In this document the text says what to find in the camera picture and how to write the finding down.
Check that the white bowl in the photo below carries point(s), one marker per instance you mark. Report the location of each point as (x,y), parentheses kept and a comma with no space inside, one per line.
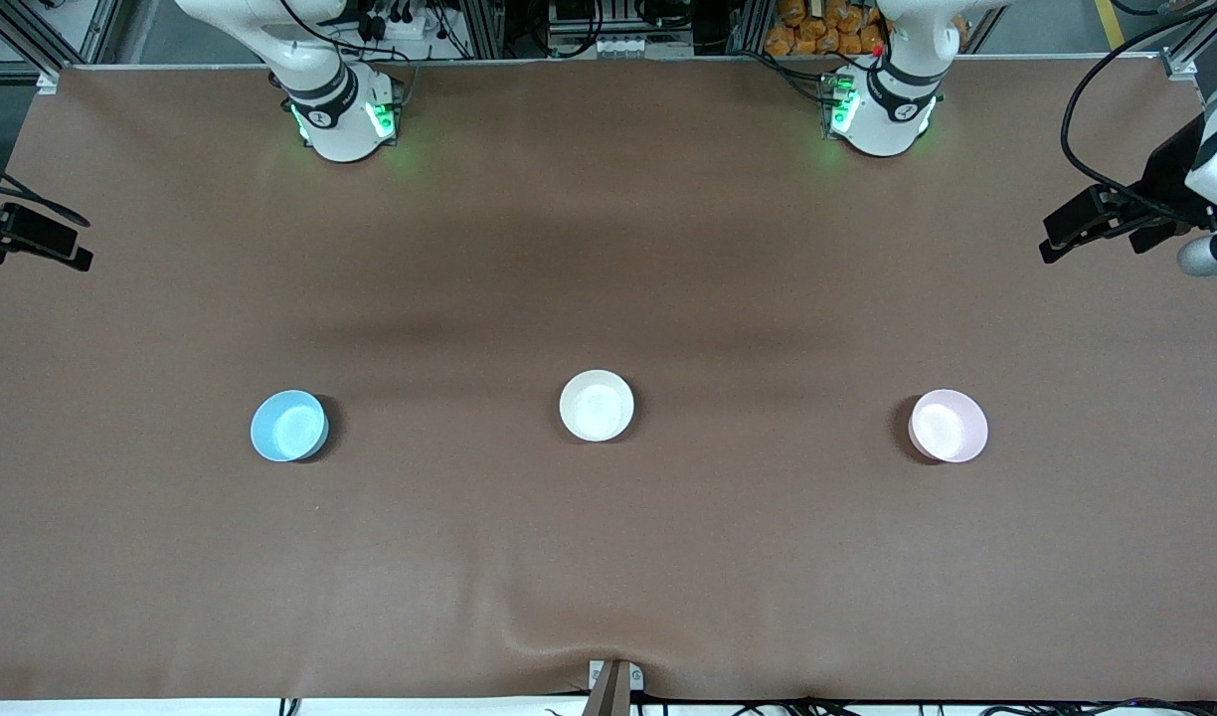
(597,405)

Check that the white power strip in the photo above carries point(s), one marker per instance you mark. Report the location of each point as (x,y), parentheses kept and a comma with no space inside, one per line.
(400,25)

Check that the aluminium frame post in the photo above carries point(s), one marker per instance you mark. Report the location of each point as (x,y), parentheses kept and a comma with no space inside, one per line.
(1200,45)
(27,45)
(750,25)
(484,28)

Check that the white connector block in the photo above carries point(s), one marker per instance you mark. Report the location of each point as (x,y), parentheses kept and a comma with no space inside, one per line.
(628,46)

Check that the pale pink bowl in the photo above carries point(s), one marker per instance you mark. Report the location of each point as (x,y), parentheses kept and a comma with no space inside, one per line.
(949,426)

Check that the pile of orange packets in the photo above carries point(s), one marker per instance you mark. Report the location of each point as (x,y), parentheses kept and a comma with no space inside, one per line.
(827,30)

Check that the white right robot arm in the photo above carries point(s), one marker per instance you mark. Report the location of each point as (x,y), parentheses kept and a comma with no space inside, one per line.
(335,119)

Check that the brown table mat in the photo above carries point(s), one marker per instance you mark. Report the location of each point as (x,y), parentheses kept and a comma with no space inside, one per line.
(608,249)

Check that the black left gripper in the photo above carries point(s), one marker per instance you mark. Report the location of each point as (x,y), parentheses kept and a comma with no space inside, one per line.
(1162,182)

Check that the light blue bowl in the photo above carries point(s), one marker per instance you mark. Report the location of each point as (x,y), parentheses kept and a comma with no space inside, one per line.
(288,426)

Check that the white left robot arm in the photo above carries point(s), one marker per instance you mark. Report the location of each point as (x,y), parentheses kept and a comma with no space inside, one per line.
(882,119)

